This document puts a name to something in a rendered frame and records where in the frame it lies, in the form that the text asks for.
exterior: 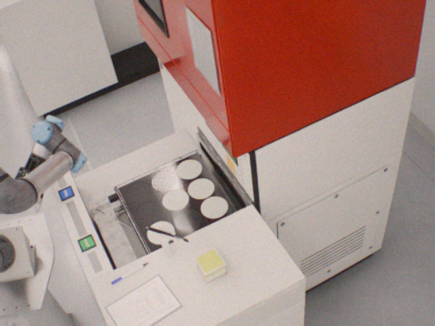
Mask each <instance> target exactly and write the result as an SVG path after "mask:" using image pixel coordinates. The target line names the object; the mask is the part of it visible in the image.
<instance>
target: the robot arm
mask: <svg viewBox="0 0 435 326"><path fill-rule="evenodd" d="M64 127H65V122H64V121H62V120H60V119H58V118H57V117H54V116H51V115H48V116H47V118H46V119H45V120H44V121H40V122H38V123H36V124H35V125H34V126H33V127H32V129H31V136H32V139H33V140H34V141H35V144H34V146H33V148H32V150H31V151H32V152H31V154H30V156H29V159H28V161H27V163H26V165H25V167H20V169H19V171H18V174H17V175H16V177H15V179H13V178H12V177H11V176H9V173H7V172H6V171H5V170H4V169H2V168H1V167H0V214H4V215H9V214H16V213H21V212H23V211H27V210H29V209H31V207H32V206H33V205H34V204H35V203H36V207H35V209H36V213H37V212H38V211H39V209H40V207H41V203H42V200H43V197H44V192H45V191H46V190H48V188H49V187H51V186H52V185H54V183H55V182H56V181H58V180H59V179H60V178H61V177H62V176H63V175H65V174H66V173H67V172H69V171H71V172H72V173H77V172H78V171H79V170H80V168H81V167H83V166H84V165H85V164H86V163H87V161H88V157H87V156H86V155H85V154H84V153H83V152H82V151H80V150H79V149H78V148H76V147H75V146H74V145H73V143H71V142H70V141H69V140H68V139H66V138H65V137H64V136H63V135H62V134H61V132H62V131H63V128H64ZM52 154H53V156H52V157H51V158H50V156H51V155H52ZM42 162H43V163H42ZM20 170H21V171H20ZM19 172H20V173H19ZM15 258H16V253H15V249H14V246H13V244H12V242H11V241H10V240H9V239H8V238H7V237H5V236H4V235H2V234H0V273H4V272H6V271H7V270H8V269H9V268H11V267H12V264H13V263H14V260H15Z"/></svg>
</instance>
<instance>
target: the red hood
mask: <svg viewBox="0 0 435 326"><path fill-rule="evenodd" d="M426 1H427V0H133V3H134V6H135V13H136V17H137V22H138V25H139V30H140V32H141V36H142V38H143V39H144V40H145V42H146V43H147V44H148V45H149V47H150V48H151V49H152V51H153V52H154V53H155V55H156V56H157V57H158V58H159V59H160V61H161V63H162V64H163V65H164V67H165V68H166V69H167V71H168V72H169V73H170V74H171V76H173V79H174V80H175V81H176V82H177V84H178V85H179V86H180V88H181V89H182V90H183V92H185V94H186V95H187V97H188V98H189V99H190V100H191V102H192V104H193V105H194V106H195V107H196V108H197V109H198V111H199V112H200V114H201V115H202V117H203V118H204V119H205V120H206V121H207V123H208V125H209V126H210V127H211V129H212V130H213V131H214V133H215V134H216V135H217V137H218V138H219V139H220V141H221V142H222V143H223V144H224V146H225V147H226V148H227V150H228V152H229V153H231V155H232V156H234V158H235V159H236V158H237V157H239V156H242V155H244V154H246V153H248V152H251V151H253V150H255V149H256V148H258V147H261V146H263V145H266V144H267V143H271V142H273V141H275V139H279V138H281V137H283V136H285V135H287V134H290V133H292V132H294V131H296V130H299V129H300V128H302V127H304V126H307V125H309V124H311V123H313V122H316V121H318V120H320V119H322V118H324V117H327V116H329V115H331V114H333V113H336V112H337V111H338V110H341V109H344V108H345V107H348V106H350V105H352V104H354V103H356V102H358V101H360V100H363V99H365V98H367V97H369V96H372V95H373V94H376V93H378V92H380V91H382V90H384V89H387V88H390V87H392V86H394V85H396V84H398V83H400V82H402V81H404V80H406V79H408V78H410V77H412V76H414V75H415V72H416V65H417V59H418V56H419V55H418V53H419V47H420V41H421V35H422V33H421V32H422V28H423V20H424V16H425V8H426V6H425V5H426Z"/></svg>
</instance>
